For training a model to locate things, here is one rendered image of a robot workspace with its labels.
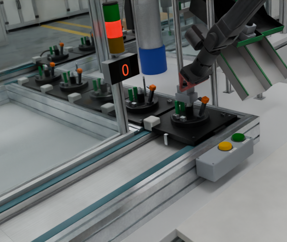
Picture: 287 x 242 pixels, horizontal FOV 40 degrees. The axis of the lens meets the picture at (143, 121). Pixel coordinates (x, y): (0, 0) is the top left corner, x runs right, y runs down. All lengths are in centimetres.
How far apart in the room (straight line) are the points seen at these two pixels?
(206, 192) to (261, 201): 17
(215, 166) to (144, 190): 23
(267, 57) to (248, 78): 18
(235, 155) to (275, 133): 35
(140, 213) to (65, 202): 23
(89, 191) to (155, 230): 24
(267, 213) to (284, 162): 28
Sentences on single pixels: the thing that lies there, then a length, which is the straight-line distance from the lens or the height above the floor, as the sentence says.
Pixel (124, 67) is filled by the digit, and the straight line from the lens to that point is 130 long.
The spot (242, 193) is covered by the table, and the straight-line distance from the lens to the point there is 123.
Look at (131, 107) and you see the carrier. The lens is 156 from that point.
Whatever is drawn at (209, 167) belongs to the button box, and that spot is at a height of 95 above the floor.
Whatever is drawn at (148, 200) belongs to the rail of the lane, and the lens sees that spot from 111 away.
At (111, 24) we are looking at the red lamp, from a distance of 126.
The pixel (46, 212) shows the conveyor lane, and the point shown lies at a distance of 118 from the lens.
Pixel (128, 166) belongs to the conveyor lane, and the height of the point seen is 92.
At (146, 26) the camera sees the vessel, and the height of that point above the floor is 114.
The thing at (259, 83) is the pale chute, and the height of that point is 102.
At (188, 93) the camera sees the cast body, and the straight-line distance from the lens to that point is 138.
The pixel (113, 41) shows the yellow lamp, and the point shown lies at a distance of 127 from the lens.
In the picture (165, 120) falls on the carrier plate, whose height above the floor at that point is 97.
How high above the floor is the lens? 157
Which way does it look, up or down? 24 degrees down
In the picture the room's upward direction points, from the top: 8 degrees counter-clockwise
